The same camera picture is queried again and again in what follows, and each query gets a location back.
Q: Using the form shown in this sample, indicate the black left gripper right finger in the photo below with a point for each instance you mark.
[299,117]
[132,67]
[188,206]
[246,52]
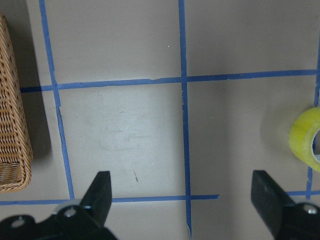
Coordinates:
[271,202]

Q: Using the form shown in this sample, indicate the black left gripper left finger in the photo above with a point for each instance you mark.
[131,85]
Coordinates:
[97,200]

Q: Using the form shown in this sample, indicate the brown wicker basket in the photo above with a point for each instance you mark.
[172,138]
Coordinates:
[16,152]

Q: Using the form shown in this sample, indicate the yellow tape roll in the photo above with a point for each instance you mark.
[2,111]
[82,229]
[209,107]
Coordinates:
[301,137]

